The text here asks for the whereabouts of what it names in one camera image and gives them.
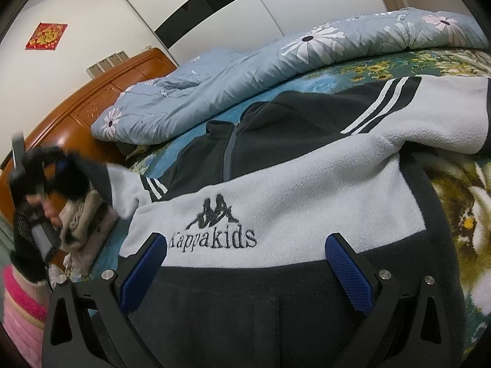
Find orange wooden headboard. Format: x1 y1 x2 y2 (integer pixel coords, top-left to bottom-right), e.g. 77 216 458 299
0 47 177 223

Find black white fleece jacket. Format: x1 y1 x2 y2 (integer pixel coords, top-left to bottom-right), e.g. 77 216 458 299
103 75 491 368

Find red wall decoration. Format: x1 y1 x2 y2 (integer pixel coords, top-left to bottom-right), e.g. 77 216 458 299
25 22 68 51

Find blue floral quilt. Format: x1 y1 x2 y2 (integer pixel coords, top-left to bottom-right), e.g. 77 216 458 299
91 8 489 144

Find white black wardrobe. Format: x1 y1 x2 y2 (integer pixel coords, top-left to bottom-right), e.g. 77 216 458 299
127 0 386 64

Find beige folded clothes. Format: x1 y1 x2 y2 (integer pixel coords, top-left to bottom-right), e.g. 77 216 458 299
60 190 118 277

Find pink pillow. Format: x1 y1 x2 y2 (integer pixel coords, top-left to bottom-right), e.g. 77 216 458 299
2 264 51 367

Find teal floral bed blanket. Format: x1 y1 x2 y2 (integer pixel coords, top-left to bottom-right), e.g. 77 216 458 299
91 47 491 361

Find gloved left hand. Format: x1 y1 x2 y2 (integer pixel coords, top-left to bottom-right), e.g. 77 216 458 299
10 194 62 283

